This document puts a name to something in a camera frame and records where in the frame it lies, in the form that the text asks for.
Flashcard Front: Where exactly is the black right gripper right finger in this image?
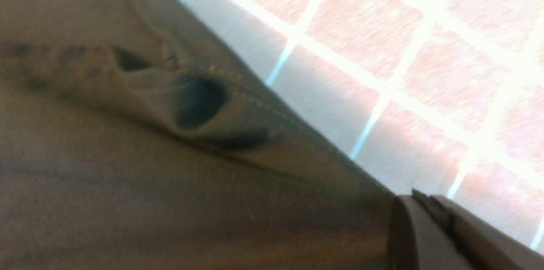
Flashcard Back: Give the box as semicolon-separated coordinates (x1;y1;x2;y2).
412;189;543;270

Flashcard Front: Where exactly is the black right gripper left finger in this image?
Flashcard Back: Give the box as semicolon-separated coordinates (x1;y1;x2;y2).
387;195;480;270

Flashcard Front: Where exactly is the pink grid-pattern tablecloth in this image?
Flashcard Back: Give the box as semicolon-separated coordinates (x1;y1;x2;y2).
179;0;543;254

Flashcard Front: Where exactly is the dark gray long-sleeve shirt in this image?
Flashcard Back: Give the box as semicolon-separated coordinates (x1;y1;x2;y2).
1;0;393;270

